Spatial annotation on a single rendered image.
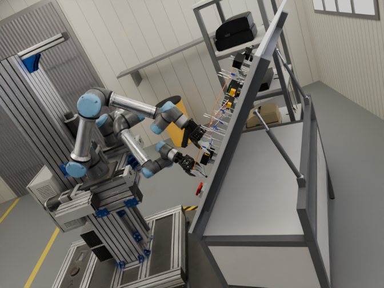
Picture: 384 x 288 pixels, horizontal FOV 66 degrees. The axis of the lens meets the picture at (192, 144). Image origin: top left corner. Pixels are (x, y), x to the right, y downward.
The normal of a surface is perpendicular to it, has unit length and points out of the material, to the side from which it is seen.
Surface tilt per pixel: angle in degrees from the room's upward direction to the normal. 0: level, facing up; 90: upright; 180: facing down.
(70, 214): 90
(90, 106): 85
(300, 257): 90
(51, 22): 90
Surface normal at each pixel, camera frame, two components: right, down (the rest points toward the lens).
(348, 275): -0.38, -0.83
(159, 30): 0.03, 0.44
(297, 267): -0.33, 0.55
